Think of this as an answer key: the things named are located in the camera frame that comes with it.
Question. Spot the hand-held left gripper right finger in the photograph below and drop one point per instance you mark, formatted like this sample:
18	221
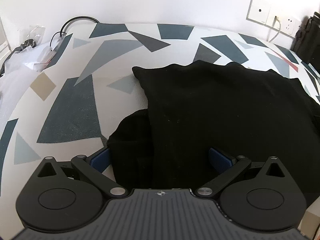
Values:
220	160

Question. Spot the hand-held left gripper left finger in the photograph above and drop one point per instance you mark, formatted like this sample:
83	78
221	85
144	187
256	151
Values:
100	160

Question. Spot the black garment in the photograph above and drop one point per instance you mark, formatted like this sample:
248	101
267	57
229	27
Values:
212	110

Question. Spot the beige box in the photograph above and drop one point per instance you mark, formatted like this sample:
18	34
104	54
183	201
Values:
312	220

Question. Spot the clear plastic bag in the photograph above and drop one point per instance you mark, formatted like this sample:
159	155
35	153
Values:
27	55

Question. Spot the black bag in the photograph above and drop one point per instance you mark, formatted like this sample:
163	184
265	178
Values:
307	42

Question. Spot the white power socket plate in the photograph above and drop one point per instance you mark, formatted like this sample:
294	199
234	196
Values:
290	27

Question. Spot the white network wall plate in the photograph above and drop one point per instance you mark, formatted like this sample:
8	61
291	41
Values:
275	23

